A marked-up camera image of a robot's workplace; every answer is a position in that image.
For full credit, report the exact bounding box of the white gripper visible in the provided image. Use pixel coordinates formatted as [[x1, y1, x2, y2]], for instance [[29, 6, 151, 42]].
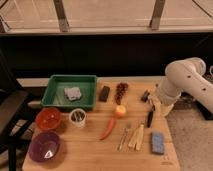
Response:
[[149, 94, 174, 117]]

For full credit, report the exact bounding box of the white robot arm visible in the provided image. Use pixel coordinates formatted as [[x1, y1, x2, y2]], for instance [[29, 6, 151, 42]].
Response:
[[150, 57, 213, 120]]

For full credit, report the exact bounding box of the green plastic tray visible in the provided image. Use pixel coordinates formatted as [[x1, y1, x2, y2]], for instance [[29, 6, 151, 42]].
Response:
[[41, 75, 97, 110]]

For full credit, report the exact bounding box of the grey sponge in tray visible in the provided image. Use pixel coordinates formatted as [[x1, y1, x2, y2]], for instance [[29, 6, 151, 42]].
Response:
[[64, 87, 82, 101]]

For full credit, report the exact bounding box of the small black object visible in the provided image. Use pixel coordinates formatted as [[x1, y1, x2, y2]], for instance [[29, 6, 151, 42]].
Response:
[[141, 90, 150, 102]]

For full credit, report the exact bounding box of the yellow red apple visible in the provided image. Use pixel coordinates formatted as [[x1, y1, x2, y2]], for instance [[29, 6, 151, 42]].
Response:
[[114, 105, 127, 118]]

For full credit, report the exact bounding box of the dark red grape bunch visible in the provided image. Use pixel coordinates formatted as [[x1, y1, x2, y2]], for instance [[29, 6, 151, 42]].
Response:
[[115, 83, 128, 105]]

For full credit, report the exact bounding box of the blue sponge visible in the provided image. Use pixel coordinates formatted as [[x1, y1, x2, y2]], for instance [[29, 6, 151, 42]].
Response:
[[151, 132, 165, 155]]

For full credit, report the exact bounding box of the metal fork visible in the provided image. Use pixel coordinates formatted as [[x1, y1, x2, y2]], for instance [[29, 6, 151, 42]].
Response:
[[117, 124, 131, 151]]

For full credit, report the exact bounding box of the wooden spatula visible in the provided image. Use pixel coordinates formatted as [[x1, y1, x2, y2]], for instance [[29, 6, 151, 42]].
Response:
[[128, 124, 144, 151]]

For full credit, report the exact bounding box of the red chili pepper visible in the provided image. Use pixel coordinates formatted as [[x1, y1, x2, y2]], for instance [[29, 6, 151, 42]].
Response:
[[100, 117, 116, 140]]

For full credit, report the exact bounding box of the black rectangular block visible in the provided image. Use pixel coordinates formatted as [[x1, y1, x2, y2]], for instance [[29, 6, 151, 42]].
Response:
[[99, 86, 110, 102]]

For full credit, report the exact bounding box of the white cup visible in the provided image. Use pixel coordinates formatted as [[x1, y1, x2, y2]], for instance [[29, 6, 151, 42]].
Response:
[[69, 108, 86, 128]]

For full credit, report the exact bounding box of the orange plastic bowl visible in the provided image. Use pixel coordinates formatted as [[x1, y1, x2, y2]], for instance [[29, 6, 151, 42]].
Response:
[[35, 107, 61, 131]]

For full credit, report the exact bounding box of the purple plastic bowl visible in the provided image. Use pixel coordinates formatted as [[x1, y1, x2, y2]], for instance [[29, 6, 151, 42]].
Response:
[[28, 131, 60, 163]]

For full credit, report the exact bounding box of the dark chair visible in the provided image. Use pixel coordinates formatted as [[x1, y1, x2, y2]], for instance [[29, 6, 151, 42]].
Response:
[[0, 50, 32, 171]]

